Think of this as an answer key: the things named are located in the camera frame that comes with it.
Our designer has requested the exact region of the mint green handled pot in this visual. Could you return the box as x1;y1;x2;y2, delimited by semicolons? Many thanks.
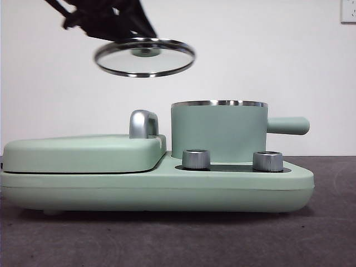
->
170;99;311;164

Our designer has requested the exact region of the silver control knob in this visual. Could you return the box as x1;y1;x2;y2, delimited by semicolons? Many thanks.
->
253;151;284;172
182;149;211;170

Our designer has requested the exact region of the white wall socket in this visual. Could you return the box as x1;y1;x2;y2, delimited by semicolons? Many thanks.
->
340;0;356;24

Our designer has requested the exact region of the mint green breakfast machine base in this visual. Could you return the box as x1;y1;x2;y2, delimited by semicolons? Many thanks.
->
0;150;315;216

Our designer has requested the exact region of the glass lid with mint knob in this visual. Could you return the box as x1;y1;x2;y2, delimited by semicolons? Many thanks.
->
93;37;197;79

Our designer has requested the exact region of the silver grill cover handle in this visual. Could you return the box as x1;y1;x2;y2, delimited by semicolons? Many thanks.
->
128;110;160;139

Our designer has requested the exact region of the mint green hinged grill cover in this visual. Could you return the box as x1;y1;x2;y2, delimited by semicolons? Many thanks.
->
2;133;167;174

